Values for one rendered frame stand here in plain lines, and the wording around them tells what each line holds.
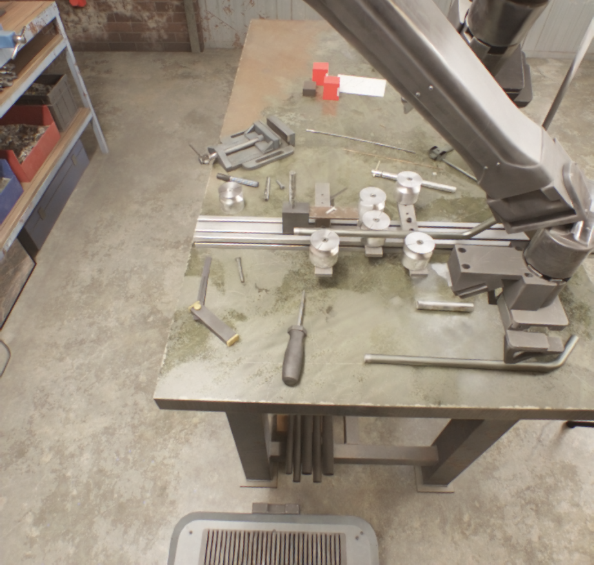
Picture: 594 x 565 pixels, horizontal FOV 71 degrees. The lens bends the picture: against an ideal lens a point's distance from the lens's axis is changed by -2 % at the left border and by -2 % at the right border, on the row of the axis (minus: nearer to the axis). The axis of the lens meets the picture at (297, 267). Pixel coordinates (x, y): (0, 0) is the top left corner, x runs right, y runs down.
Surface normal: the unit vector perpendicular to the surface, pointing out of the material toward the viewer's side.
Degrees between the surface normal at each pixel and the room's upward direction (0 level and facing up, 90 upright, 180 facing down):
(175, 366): 0
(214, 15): 90
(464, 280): 90
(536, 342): 0
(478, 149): 108
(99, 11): 90
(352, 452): 0
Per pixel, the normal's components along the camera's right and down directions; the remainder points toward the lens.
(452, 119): -0.26, 0.90
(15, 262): 1.00, 0.03
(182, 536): 0.01, -0.65
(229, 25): -0.03, 0.76
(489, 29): -0.63, 0.77
